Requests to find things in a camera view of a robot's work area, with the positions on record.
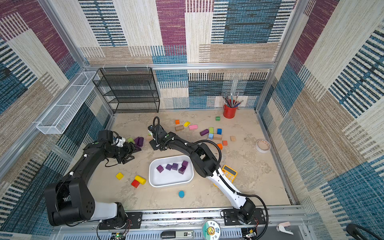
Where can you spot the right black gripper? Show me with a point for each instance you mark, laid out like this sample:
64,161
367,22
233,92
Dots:
156,139

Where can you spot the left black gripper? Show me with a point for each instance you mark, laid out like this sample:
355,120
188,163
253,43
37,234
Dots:
130,150

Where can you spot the small purple cube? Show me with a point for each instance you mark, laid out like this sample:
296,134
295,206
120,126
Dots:
160,168

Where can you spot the purple cube cluster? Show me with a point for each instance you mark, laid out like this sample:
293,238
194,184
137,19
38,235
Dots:
182,170

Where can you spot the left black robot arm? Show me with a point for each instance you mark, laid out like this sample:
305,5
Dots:
69,201

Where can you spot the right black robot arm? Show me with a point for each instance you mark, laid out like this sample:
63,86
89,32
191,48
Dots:
206,157

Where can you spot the white plastic storage bin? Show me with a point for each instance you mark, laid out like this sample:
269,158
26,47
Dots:
171,178

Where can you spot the brown wooden brick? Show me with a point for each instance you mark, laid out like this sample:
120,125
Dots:
179,128

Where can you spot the yellow small cube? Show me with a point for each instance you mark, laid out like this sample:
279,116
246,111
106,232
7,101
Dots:
119,176

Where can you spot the red cube block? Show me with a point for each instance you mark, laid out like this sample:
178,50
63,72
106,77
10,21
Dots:
135,183

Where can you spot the yellow cylinder block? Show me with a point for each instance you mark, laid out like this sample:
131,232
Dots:
140,179

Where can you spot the pink brick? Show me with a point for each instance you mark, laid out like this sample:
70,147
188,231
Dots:
193,127

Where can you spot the red pen cup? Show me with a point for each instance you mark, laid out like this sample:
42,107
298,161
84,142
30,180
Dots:
228,112

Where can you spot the yellow calculator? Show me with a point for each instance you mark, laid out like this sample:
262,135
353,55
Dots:
230,173

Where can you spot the roll of tape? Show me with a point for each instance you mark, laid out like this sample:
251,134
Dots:
263,146

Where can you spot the round green sticker badge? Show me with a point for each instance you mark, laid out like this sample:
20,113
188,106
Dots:
211,230

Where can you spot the black wire shelf rack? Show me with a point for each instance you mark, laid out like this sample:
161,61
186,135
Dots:
128,90

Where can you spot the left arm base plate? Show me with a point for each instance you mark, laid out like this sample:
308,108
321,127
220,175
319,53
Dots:
131,220

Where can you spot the white mesh wall basket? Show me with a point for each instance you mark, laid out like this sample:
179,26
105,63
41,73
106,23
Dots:
60,115

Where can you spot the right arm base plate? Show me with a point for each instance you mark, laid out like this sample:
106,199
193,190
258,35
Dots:
234,217

